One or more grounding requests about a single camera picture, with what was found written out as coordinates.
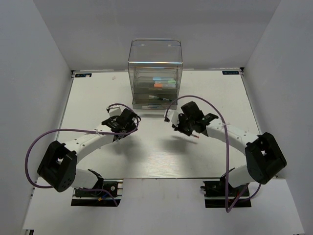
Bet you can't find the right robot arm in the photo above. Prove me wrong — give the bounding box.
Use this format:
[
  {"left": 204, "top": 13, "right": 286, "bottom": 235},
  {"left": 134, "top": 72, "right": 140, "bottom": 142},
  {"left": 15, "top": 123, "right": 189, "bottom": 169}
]
[{"left": 164, "top": 101, "right": 287, "bottom": 195}]

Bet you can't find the blue cap highlighter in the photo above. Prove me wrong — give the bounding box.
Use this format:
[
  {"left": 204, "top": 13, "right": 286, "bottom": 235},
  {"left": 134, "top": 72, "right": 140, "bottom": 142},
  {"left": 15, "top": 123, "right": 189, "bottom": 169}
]
[{"left": 153, "top": 77, "right": 172, "bottom": 81}]

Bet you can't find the clear plastic drawer organizer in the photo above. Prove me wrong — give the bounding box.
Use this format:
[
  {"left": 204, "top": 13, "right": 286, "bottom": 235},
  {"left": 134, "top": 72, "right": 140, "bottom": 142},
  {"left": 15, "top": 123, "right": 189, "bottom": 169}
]
[{"left": 128, "top": 38, "right": 183, "bottom": 109}]

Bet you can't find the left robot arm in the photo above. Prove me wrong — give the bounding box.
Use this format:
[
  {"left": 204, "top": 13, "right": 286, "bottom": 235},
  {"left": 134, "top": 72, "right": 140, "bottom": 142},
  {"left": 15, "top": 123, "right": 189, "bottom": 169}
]
[{"left": 37, "top": 108, "right": 140, "bottom": 195}]

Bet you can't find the right table label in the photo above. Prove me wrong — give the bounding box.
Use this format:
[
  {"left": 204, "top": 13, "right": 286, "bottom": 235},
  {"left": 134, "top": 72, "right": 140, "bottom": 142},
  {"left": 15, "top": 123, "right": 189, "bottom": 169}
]
[{"left": 222, "top": 70, "right": 240, "bottom": 75}]

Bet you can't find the orange cap highlighter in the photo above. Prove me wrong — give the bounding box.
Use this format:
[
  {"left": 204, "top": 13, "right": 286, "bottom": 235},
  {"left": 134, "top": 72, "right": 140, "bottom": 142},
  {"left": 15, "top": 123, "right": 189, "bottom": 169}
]
[{"left": 154, "top": 83, "right": 176, "bottom": 89}]

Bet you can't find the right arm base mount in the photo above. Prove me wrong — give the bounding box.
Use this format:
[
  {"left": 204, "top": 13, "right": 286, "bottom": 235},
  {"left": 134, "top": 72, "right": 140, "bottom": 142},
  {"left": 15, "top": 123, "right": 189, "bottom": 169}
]
[{"left": 199, "top": 180, "right": 252, "bottom": 209}]

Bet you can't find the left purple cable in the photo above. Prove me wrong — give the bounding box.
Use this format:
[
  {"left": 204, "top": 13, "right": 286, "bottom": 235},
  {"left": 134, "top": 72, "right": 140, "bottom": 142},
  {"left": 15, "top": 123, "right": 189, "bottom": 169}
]
[{"left": 25, "top": 102, "right": 142, "bottom": 206}]

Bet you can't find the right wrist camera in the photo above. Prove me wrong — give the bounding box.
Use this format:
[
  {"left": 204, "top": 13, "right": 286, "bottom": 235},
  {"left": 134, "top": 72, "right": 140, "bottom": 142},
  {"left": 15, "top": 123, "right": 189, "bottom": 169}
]
[{"left": 164, "top": 110, "right": 179, "bottom": 126}]

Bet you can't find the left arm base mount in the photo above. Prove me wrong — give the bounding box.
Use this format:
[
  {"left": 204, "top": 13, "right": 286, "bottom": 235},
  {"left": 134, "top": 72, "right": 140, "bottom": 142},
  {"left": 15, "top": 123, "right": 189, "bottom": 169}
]
[{"left": 71, "top": 179, "right": 123, "bottom": 207}]

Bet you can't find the table label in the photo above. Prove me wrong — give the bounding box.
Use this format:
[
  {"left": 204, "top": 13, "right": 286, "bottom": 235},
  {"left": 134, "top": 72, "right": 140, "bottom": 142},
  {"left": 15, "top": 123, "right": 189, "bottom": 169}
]
[
  {"left": 222, "top": 70, "right": 240, "bottom": 75},
  {"left": 75, "top": 73, "right": 92, "bottom": 78}
]

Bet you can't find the purple gel pen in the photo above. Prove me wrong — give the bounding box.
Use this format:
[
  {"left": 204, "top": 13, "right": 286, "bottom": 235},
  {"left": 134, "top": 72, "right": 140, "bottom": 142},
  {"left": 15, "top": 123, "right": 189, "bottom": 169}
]
[{"left": 142, "top": 105, "right": 164, "bottom": 110}]

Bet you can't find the left table label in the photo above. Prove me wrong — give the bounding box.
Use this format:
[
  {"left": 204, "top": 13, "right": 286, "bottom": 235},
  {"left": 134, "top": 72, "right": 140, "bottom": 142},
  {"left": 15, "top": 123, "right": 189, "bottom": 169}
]
[{"left": 75, "top": 73, "right": 92, "bottom": 78}]

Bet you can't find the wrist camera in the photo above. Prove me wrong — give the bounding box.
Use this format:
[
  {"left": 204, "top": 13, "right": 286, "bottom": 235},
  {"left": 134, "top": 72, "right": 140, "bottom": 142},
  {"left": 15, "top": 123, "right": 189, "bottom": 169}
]
[
  {"left": 106, "top": 104, "right": 124, "bottom": 117},
  {"left": 164, "top": 110, "right": 179, "bottom": 126}
]

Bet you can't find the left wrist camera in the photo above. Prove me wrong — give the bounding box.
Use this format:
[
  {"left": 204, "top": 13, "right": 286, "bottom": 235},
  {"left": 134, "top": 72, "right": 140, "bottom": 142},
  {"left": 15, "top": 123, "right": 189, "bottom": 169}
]
[{"left": 106, "top": 104, "right": 124, "bottom": 117}]

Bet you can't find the green gel pen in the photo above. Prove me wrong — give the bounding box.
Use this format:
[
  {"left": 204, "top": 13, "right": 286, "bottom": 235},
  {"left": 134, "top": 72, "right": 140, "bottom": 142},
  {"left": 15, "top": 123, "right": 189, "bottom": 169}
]
[{"left": 148, "top": 95, "right": 173, "bottom": 102}]

